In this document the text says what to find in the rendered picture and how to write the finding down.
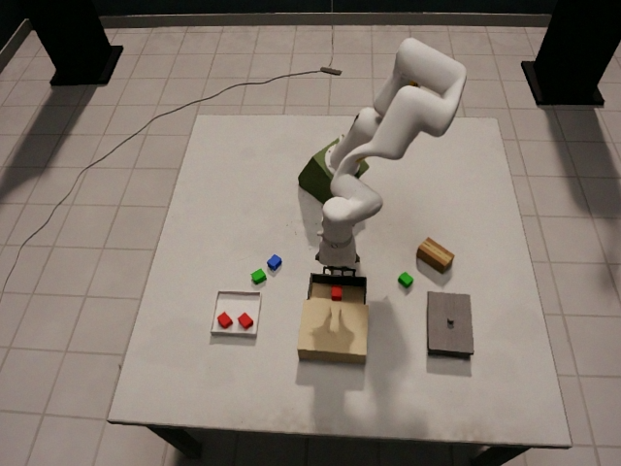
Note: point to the red block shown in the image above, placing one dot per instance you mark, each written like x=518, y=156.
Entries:
x=337, y=292
x=245, y=320
x=225, y=320

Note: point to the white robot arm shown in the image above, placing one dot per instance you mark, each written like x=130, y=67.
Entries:
x=389, y=130

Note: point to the brown cardboard box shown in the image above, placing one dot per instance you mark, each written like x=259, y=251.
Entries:
x=435, y=255

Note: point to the small blue block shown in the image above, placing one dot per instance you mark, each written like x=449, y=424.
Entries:
x=274, y=262

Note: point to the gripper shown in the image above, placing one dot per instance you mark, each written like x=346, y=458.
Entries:
x=341, y=257

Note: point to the light wooden cabinet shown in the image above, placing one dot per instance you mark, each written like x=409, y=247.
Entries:
x=334, y=330

